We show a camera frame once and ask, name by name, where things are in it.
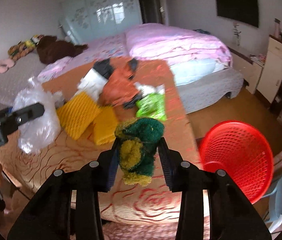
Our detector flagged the pink thermos bottle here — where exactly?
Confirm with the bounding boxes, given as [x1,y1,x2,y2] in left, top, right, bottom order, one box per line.
[274,18,281,38]

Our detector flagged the orange rose patterned blanket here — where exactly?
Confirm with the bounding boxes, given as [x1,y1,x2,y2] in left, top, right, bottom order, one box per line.
[0,57,201,224]

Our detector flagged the pink quilt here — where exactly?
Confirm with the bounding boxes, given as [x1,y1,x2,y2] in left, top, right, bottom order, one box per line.
[125,23,232,64]

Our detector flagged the green yellow fuzzy sock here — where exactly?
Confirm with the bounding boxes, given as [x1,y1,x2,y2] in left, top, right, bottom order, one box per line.
[114,117,164,186]

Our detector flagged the low white tv cabinet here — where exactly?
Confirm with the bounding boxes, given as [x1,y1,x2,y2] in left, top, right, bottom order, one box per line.
[226,42,263,94]

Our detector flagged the dark wooden door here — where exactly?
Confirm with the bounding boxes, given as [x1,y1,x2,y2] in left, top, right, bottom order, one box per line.
[139,0,163,24]

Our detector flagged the brown plush bear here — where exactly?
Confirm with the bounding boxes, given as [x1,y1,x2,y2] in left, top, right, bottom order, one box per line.
[37,36,88,64]

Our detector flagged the floral pink bed sheet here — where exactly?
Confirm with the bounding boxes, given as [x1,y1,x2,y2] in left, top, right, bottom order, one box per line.
[37,33,129,83]

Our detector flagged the bed with grey cover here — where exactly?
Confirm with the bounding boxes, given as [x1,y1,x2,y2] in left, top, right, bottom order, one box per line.
[0,23,244,113]

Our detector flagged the glass door wardrobe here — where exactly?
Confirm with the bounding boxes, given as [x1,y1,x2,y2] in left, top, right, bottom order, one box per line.
[59,0,142,44]

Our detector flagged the black crumpled plastic bag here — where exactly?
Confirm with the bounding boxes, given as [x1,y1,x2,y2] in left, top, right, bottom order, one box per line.
[93,58,114,80]

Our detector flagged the white tall cabinet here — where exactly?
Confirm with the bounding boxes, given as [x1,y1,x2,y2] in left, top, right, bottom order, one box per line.
[257,35,282,103]

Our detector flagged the green snack wrapper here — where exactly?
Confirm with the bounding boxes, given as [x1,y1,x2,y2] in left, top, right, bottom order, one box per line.
[136,93,167,121]

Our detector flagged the orange crumpled bag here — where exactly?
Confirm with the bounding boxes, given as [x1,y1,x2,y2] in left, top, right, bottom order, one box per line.
[98,59,142,109]

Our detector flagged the white paper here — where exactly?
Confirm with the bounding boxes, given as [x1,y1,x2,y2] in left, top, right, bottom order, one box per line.
[75,68,108,102]

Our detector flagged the yellow green plush toy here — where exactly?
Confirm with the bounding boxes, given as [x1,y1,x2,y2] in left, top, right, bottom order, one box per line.
[8,35,44,62]

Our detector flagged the vase with flower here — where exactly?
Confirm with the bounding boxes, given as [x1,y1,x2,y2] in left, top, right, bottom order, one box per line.
[233,22,241,46]

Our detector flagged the yellow knitted cloth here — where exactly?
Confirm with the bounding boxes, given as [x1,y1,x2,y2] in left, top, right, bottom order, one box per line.
[57,92,118,145]

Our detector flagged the black wall television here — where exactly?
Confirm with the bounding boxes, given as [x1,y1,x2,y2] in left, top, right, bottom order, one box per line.
[216,0,259,28]

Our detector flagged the red plastic mesh basket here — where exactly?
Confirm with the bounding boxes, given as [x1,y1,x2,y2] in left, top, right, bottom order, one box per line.
[199,120,274,204]

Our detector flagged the clear plastic bag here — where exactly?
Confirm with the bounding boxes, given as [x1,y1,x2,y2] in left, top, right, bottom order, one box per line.
[13,77,65,154]

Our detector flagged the pink plush slippers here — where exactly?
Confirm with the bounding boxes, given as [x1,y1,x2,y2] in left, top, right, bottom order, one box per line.
[0,59,15,74]

